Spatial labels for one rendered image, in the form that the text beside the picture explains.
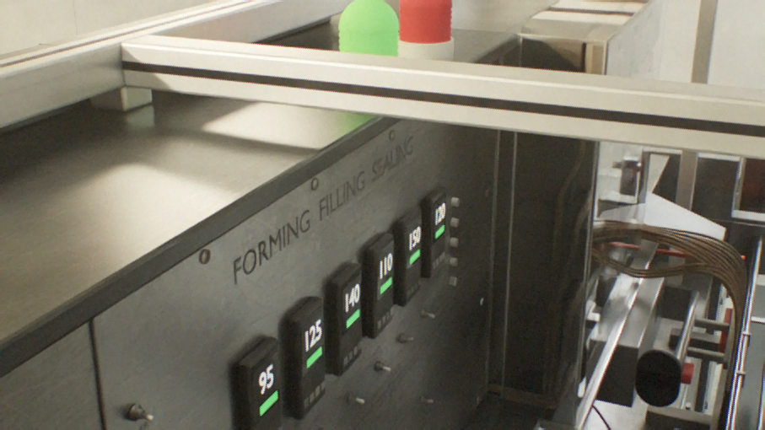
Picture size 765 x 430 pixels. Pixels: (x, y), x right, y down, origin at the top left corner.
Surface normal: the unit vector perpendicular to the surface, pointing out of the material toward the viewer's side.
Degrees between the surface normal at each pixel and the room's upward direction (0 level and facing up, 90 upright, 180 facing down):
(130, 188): 0
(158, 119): 0
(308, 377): 90
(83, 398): 90
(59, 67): 90
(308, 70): 90
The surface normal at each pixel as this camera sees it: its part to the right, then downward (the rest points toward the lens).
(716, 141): -0.39, 0.33
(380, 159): 0.92, 0.15
